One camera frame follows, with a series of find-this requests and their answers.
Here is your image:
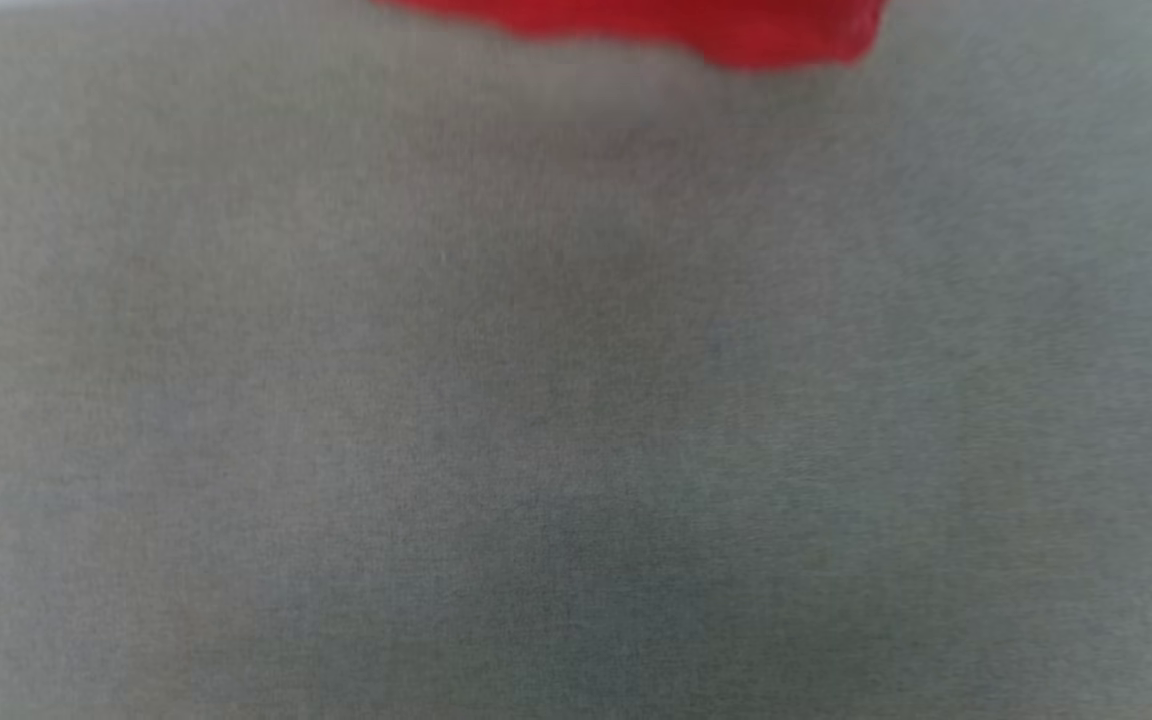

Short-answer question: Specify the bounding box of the grey fabric sofa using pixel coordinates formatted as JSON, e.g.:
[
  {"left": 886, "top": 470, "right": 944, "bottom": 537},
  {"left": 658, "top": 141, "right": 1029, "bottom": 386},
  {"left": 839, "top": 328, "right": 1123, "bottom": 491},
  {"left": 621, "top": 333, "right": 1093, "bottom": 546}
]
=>
[{"left": 0, "top": 0, "right": 1152, "bottom": 720}]

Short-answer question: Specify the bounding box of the red and white garment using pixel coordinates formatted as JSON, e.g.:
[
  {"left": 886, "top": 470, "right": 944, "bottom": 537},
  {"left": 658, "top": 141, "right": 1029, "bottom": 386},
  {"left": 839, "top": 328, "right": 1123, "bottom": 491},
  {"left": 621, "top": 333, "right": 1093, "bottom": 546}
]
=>
[{"left": 371, "top": 0, "right": 887, "bottom": 71}]

